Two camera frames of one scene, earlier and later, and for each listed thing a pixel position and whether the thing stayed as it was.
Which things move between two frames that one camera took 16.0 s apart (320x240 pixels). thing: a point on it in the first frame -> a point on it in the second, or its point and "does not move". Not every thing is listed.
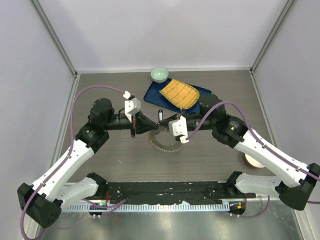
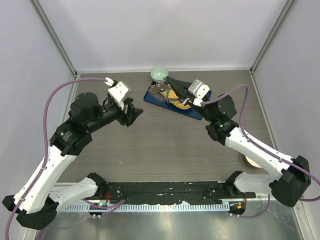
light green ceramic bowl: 159,74 does not move
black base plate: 168,192 does not move
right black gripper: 165,122 -> 181,88
